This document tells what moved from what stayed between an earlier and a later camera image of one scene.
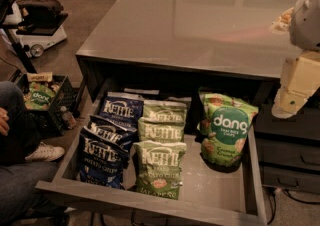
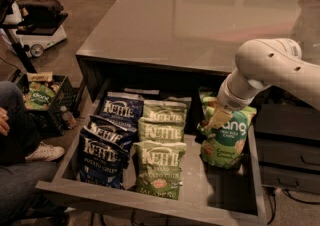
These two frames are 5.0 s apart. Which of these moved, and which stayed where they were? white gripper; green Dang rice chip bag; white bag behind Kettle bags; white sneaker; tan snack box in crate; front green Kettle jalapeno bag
Moved: green Dang rice chip bag; white gripper
Stayed: white sneaker; front green Kettle jalapeno bag; white bag behind Kettle bags; tan snack box in crate
